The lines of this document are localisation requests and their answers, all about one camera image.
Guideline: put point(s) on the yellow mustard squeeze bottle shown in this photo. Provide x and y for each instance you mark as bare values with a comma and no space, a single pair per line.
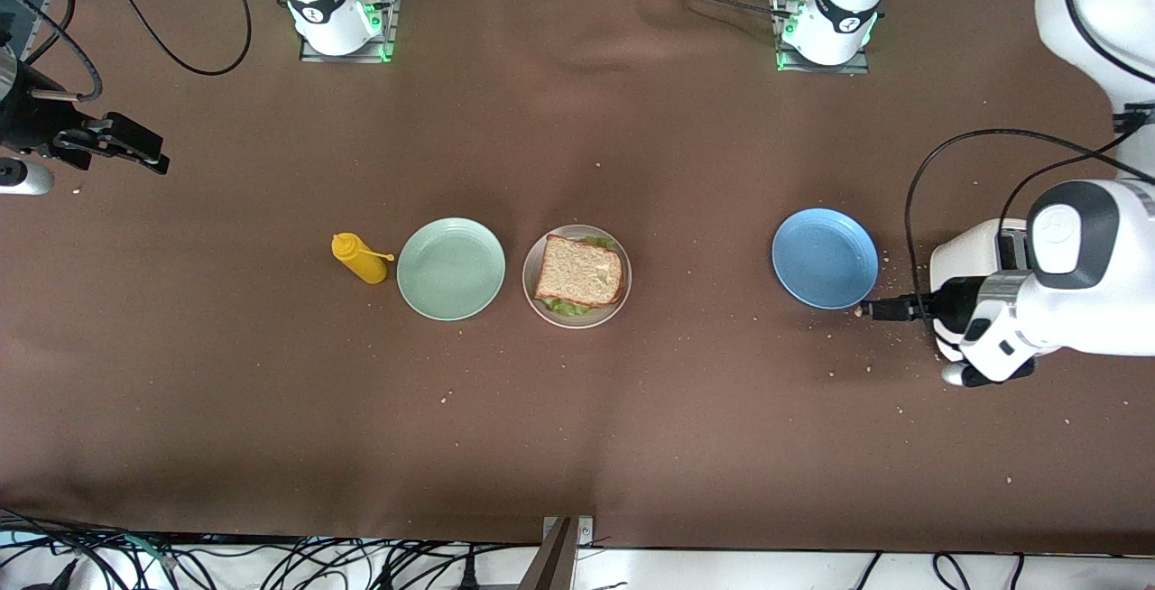
359,258

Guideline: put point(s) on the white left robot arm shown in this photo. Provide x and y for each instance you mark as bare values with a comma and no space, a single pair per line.
1101,301

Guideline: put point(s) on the beige plate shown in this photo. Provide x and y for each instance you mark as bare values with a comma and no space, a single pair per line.
577,321

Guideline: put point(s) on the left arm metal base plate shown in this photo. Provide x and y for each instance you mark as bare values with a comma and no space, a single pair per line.
821,69

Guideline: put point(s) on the white toaster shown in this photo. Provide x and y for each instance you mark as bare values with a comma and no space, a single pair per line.
970,252

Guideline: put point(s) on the brown tablecloth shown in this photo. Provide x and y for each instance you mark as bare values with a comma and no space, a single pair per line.
632,437

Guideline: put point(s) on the green lettuce leaf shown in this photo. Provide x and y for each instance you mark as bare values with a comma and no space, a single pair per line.
564,308

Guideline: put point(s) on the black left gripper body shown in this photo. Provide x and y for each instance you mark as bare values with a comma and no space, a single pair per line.
958,298

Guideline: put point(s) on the brown bread slice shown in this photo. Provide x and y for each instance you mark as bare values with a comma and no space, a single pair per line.
582,272

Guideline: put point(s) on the mint green plate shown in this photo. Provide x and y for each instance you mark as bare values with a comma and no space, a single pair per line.
451,270

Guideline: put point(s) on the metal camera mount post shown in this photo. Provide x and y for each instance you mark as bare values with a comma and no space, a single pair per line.
555,563

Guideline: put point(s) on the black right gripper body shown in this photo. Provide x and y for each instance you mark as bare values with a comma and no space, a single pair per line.
29,117

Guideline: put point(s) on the blue plate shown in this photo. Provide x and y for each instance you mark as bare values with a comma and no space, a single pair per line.
825,258

